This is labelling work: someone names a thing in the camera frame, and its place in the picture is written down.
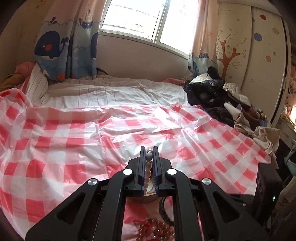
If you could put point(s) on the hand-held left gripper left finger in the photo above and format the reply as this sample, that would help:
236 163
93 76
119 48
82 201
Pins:
111 197

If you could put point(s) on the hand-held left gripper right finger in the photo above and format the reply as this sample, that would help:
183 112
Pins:
185 197

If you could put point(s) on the red checked plastic sheet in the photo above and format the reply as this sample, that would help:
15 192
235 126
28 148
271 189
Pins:
69 143

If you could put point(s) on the black box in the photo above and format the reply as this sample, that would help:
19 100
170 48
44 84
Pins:
268 183

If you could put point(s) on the beige crumpled cloth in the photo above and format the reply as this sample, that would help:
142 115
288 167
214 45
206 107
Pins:
261 136

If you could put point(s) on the striped white bed sheet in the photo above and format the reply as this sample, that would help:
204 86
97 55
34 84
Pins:
115 92

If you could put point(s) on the dark puffer jacket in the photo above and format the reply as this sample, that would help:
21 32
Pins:
208 92

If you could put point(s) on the pink cloth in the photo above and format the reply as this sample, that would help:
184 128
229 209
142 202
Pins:
173 81
25 68

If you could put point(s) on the white crumpled cloth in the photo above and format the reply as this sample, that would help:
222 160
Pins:
235 91

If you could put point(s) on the tree print wardrobe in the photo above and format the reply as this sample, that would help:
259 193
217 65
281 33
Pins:
254 69

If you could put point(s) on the whale print curtain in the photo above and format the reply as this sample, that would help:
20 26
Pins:
201 46
57 46

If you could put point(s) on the brown cloth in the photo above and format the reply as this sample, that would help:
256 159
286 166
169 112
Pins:
9 82

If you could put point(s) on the window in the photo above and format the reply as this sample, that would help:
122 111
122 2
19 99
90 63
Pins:
148 18

